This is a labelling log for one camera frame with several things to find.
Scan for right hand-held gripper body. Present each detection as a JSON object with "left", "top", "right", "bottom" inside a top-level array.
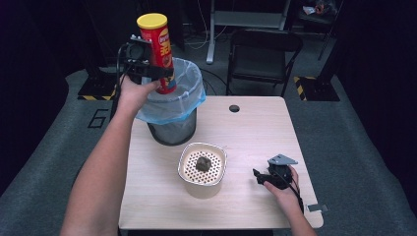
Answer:
[{"left": 266, "top": 153, "right": 299, "bottom": 192}]

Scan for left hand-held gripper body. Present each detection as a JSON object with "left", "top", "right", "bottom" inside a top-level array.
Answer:
[{"left": 123, "top": 33, "right": 157, "bottom": 85}]

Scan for red chips can yellow lid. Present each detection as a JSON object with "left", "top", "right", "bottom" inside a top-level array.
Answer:
[{"left": 136, "top": 12, "right": 178, "bottom": 95}]

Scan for blue plastic bin bag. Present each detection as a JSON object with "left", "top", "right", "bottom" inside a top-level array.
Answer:
[{"left": 135, "top": 56, "right": 208, "bottom": 126}]

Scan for black mesh trash bin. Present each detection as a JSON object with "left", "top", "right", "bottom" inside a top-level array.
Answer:
[{"left": 147, "top": 107, "right": 198, "bottom": 147}]

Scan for person's right hand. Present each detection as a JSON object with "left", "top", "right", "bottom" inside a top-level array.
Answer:
[{"left": 263, "top": 164, "right": 305, "bottom": 215}]

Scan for person's left hand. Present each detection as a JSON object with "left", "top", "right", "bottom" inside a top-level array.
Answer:
[{"left": 116, "top": 76, "right": 162, "bottom": 115}]

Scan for grey tape piece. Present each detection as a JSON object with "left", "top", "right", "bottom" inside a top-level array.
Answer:
[{"left": 306, "top": 203, "right": 329, "bottom": 213}]

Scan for black stand base hazard stripes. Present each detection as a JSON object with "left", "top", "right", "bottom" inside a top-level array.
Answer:
[
  {"left": 77, "top": 67, "right": 120, "bottom": 102},
  {"left": 293, "top": 75, "right": 341, "bottom": 102}
]

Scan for dark crumpled lump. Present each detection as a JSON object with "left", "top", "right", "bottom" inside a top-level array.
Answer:
[{"left": 195, "top": 155, "right": 212, "bottom": 173}]

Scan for beige container with perforated insert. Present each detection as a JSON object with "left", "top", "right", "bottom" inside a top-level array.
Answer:
[{"left": 177, "top": 142, "right": 228, "bottom": 200}]

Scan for black folding chair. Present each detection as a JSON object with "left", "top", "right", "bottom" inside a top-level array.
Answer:
[{"left": 225, "top": 28, "right": 305, "bottom": 98}]

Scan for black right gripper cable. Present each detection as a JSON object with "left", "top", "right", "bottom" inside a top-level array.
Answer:
[{"left": 276, "top": 168, "right": 305, "bottom": 214}]

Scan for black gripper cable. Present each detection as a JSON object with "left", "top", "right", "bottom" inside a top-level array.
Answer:
[
  {"left": 109, "top": 42, "right": 130, "bottom": 122},
  {"left": 276, "top": 168, "right": 305, "bottom": 214}
]

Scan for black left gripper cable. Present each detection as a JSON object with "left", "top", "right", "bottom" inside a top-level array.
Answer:
[{"left": 109, "top": 42, "right": 130, "bottom": 122}]

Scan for white floor cable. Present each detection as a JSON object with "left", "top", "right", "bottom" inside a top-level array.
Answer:
[{"left": 183, "top": 0, "right": 229, "bottom": 51}]

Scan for white desk frame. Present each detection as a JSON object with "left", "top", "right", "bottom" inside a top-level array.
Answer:
[{"left": 205, "top": 0, "right": 292, "bottom": 65}]

